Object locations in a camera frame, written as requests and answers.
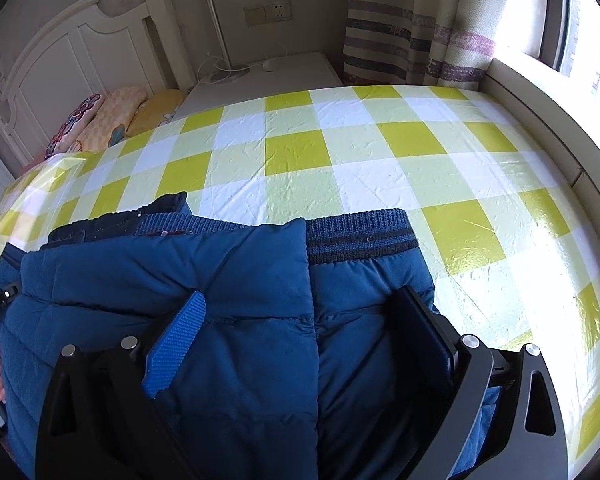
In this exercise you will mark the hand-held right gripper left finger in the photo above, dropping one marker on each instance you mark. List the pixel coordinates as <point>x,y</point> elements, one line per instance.
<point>175,345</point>

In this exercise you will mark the blue quilted jacket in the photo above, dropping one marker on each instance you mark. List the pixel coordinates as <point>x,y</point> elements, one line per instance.
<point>240,360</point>

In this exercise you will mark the white bedside table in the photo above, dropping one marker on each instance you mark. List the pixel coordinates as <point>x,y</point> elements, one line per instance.
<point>280,80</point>

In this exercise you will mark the beige wall socket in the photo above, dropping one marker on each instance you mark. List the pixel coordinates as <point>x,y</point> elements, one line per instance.
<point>278,11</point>

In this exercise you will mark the printed curtain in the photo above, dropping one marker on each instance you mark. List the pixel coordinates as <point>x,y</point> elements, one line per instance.
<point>430,25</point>

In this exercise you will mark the purple patterned pillow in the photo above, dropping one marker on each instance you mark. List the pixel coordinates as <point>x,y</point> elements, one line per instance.
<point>72,122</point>

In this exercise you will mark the beige wall switch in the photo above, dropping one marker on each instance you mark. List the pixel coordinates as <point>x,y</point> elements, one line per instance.
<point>254,15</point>

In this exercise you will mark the dark framed window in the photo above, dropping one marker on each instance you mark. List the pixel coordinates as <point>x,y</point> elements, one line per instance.
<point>585,25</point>

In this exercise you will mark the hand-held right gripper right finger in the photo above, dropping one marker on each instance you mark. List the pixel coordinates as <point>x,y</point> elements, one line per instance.
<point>430,340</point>

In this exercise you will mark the white desk lamp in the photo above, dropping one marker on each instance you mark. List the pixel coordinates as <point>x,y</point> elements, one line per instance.
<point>216,25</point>

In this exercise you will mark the peach checked pillow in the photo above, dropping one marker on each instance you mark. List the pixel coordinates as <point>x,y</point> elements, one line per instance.
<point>115,115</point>

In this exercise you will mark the yellow checked bed sheet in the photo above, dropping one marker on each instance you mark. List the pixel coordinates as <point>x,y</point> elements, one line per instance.
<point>355,160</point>

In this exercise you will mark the beige window bench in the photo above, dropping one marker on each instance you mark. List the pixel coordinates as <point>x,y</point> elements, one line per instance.
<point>545,105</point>

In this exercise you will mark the yellow pillow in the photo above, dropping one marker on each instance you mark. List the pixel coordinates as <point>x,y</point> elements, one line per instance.
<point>155,107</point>

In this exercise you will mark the white wooden headboard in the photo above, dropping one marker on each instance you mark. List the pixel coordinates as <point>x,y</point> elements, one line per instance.
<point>80,55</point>

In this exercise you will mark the small white oval device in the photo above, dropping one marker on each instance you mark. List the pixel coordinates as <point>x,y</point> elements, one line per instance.
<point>270,64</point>

